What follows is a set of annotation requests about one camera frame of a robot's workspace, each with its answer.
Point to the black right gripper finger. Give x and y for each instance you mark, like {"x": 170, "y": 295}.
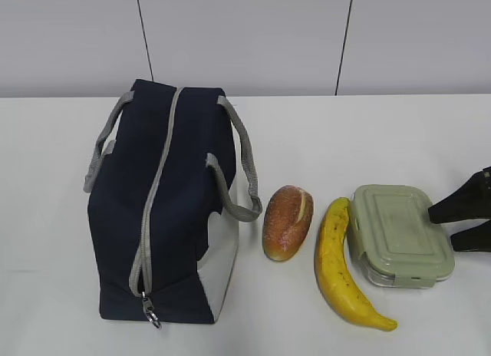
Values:
{"x": 475, "y": 239}
{"x": 470, "y": 201}

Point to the green lid food container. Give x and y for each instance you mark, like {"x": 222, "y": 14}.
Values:
{"x": 392, "y": 239}

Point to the yellow banana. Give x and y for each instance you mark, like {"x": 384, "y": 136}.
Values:
{"x": 333, "y": 277}

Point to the brown bread roll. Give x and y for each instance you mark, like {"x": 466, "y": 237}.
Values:
{"x": 287, "y": 221}

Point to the navy blue lunch bag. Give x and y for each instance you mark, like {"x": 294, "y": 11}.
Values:
{"x": 171, "y": 178}

